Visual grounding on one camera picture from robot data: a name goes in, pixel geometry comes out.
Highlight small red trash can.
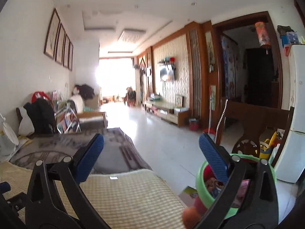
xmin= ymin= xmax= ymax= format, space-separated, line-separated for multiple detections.
xmin=189 ymin=118 xmax=200 ymax=131

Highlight person's right hand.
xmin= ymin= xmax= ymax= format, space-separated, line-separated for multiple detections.
xmin=182 ymin=207 xmax=202 ymax=229

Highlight red bin green rim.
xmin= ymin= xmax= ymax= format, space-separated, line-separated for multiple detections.
xmin=193 ymin=153 xmax=277 ymax=220

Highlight white refrigerator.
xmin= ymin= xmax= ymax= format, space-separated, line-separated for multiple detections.
xmin=274 ymin=44 xmax=304 ymax=183

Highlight white plastic bag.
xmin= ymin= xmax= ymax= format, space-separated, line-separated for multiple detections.
xmin=19 ymin=107 xmax=35 ymax=136

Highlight yellow bag on floor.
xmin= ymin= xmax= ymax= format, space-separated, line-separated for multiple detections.
xmin=259 ymin=131 xmax=282 ymax=160

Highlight black clothes pile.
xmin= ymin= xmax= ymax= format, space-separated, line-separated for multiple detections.
xmin=23 ymin=98 xmax=58 ymax=135

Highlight dark wooden chair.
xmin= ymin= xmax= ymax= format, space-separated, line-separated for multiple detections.
xmin=215 ymin=98 xmax=294 ymax=167

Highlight yellow striped table cloth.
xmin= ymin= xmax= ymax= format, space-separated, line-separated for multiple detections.
xmin=1 ymin=162 xmax=185 ymax=228

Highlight patterned glass table cover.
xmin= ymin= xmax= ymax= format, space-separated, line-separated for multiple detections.
xmin=9 ymin=127 xmax=152 ymax=175

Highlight low TV cabinet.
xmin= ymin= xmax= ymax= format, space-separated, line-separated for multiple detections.
xmin=144 ymin=100 xmax=191 ymax=127

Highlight wall picture frames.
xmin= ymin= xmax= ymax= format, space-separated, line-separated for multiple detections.
xmin=43 ymin=9 xmax=74 ymax=71

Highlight wall mounted television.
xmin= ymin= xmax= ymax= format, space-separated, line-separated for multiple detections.
xmin=159 ymin=64 xmax=175 ymax=82

